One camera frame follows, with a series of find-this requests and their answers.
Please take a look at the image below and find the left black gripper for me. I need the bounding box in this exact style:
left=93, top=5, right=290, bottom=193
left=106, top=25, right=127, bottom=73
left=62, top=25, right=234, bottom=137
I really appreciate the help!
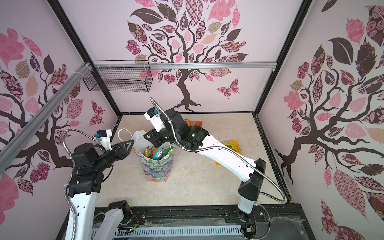
left=93, top=139, right=135, bottom=172

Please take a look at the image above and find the green white snack bag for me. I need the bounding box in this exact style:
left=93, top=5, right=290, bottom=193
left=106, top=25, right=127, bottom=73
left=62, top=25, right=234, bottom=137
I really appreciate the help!
left=162, top=146, right=174, bottom=159

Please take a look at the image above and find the teal snack packet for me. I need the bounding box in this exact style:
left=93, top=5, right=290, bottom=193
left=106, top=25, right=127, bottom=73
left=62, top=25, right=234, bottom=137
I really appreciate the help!
left=152, top=147, right=164, bottom=160

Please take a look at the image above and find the patterned paper gift bag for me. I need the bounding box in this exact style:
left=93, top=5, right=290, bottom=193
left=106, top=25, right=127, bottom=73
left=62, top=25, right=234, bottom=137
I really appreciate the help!
left=118, top=128, right=175, bottom=182

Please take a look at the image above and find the yellow mango snack bag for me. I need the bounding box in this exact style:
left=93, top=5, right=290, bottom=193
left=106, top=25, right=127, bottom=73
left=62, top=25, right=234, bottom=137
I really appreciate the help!
left=223, top=140, right=242, bottom=155

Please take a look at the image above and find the orange white snack packet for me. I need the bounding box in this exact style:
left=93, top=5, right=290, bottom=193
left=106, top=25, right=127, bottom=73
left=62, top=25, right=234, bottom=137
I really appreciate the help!
left=144, top=147, right=153, bottom=158

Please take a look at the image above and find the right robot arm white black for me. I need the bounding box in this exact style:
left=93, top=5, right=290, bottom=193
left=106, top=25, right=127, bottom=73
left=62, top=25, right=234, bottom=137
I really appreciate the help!
left=144, top=98, right=288, bottom=215

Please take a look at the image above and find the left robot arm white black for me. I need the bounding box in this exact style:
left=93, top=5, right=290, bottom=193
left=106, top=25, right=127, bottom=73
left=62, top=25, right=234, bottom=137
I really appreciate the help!
left=62, top=129, right=135, bottom=240

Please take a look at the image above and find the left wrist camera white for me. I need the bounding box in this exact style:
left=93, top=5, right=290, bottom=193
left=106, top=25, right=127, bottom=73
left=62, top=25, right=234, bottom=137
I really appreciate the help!
left=94, top=130, right=112, bottom=151

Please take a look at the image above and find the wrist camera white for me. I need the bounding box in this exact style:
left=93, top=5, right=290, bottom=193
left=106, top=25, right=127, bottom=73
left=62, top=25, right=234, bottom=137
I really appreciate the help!
left=144, top=108, right=165, bottom=132
left=94, top=130, right=112, bottom=151

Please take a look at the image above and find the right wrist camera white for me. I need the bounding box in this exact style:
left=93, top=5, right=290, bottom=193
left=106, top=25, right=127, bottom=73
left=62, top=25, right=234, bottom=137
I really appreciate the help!
left=144, top=108, right=165, bottom=132

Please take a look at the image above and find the aluminium rail back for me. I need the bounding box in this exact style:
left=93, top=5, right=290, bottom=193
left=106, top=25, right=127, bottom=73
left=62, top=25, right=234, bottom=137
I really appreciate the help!
left=94, top=62, right=277, bottom=70

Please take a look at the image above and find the aluminium rail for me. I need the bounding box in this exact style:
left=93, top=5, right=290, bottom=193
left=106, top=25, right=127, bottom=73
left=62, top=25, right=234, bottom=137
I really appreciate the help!
left=1, top=63, right=92, bottom=173
left=94, top=62, right=277, bottom=70

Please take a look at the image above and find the black wire basket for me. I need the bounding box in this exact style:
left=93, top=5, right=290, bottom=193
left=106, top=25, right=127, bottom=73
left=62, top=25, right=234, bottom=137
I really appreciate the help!
left=83, top=60, right=153, bottom=93

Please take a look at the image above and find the white slotted cable duct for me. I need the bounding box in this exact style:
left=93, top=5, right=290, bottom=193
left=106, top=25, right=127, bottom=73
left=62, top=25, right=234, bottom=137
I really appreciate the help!
left=113, top=226, right=243, bottom=239

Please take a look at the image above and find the aluminium rail left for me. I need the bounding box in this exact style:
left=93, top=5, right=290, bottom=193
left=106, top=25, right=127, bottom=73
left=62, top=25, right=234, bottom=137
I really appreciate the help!
left=1, top=63, right=92, bottom=173

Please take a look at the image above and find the black base frame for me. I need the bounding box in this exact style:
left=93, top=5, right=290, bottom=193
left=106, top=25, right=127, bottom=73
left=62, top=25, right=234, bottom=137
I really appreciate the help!
left=55, top=203, right=316, bottom=240

